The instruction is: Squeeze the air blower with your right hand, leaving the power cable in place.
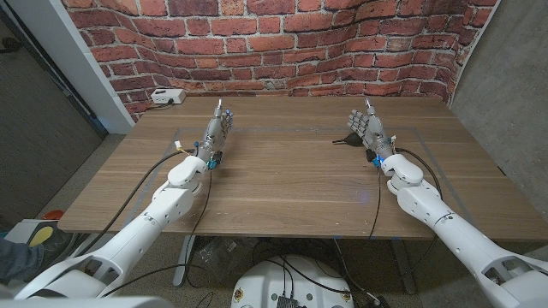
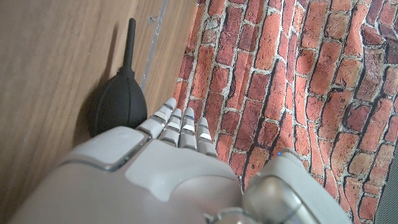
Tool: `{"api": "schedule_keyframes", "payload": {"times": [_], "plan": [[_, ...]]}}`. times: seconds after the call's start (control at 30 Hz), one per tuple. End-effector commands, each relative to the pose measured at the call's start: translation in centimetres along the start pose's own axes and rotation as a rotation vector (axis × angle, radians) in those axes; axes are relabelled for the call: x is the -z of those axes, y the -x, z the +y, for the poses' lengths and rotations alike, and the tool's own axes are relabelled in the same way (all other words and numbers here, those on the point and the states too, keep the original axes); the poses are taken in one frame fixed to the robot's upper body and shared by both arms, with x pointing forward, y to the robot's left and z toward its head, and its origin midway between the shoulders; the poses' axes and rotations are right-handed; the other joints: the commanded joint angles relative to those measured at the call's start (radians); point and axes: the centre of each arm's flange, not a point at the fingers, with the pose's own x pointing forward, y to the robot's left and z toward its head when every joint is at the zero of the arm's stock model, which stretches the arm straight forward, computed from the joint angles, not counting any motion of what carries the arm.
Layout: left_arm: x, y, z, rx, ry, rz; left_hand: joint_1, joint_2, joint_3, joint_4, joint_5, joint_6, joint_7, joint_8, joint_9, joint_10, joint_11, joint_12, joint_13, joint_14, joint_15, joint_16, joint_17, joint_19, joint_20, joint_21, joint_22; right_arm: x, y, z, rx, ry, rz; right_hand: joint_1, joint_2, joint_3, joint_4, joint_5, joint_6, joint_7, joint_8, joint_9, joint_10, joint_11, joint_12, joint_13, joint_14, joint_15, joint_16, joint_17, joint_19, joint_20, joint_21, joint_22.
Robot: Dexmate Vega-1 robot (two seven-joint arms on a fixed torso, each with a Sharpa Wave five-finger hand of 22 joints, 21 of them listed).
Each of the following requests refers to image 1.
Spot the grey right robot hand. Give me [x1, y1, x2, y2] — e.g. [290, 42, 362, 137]
[347, 98, 395, 161]

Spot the grey tape rectangle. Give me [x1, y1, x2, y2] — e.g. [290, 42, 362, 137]
[123, 127, 476, 232]

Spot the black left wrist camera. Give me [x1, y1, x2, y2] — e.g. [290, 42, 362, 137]
[207, 150, 224, 171]

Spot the white power socket box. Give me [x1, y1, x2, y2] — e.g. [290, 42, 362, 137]
[150, 88, 187, 105]

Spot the white flat floor board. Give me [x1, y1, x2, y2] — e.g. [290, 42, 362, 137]
[3, 218, 104, 258]

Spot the grey metal table leg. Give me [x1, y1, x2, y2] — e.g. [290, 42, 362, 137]
[172, 234, 197, 287]
[390, 239, 419, 295]

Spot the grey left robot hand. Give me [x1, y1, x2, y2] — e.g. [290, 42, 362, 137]
[194, 98, 235, 163]

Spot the yellow and black foot pedal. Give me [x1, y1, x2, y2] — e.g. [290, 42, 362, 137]
[26, 224, 57, 249]

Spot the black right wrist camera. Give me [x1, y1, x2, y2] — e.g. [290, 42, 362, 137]
[366, 148, 383, 169]

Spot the person's leg in jeans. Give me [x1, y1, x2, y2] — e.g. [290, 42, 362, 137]
[0, 237, 46, 286]

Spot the white wall pillar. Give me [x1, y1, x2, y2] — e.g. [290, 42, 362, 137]
[6, 0, 136, 135]

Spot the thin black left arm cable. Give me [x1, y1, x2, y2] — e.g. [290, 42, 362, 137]
[100, 169, 214, 299]

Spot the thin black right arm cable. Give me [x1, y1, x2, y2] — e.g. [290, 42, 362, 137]
[367, 167, 383, 241]

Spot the black power cable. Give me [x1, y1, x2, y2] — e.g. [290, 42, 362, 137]
[145, 98, 176, 111]

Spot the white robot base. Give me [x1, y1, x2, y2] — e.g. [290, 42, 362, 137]
[230, 255, 355, 308]

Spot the black cable across base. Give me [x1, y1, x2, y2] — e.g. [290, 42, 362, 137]
[256, 254, 354, 296]

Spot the black rubber air blower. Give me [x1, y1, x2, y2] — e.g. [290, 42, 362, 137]
[332, 132, 365, 148]

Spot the red brick print backdrop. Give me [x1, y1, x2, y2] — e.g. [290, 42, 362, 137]
[59, 0, 502, 125]

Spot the black shoe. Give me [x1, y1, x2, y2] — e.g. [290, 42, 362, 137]
[42, 228, 80, 262]

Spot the clear plastic bag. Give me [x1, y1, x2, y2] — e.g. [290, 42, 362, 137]
[194, 237, 258, 279]

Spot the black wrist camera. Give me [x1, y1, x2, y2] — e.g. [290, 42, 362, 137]
[366, 148, 383, 169]
[207, 150, 224, 171]

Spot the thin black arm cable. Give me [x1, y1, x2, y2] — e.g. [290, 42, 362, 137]
[100, 169, 214, 299]
[367, 167, 383, 241]

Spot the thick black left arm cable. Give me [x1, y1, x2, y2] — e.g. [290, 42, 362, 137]
[75, 148, 196, 258]

